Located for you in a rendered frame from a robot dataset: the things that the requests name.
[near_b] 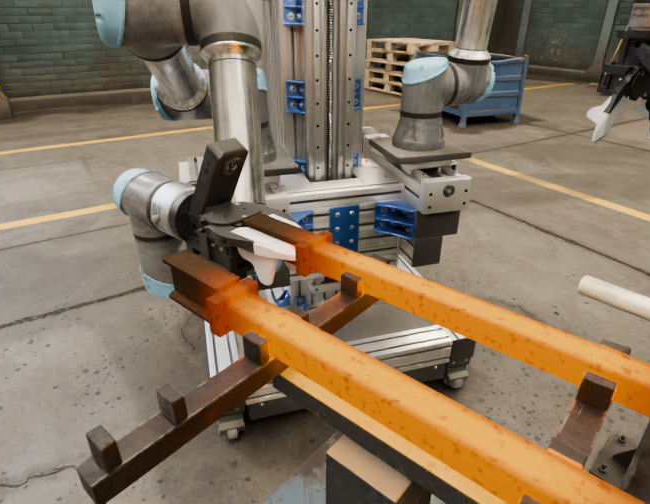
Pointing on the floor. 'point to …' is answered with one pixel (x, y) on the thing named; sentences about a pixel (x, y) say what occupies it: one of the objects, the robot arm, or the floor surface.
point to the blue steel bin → (513, 88)
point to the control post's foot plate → (614, 460)
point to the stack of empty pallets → (391, 75)
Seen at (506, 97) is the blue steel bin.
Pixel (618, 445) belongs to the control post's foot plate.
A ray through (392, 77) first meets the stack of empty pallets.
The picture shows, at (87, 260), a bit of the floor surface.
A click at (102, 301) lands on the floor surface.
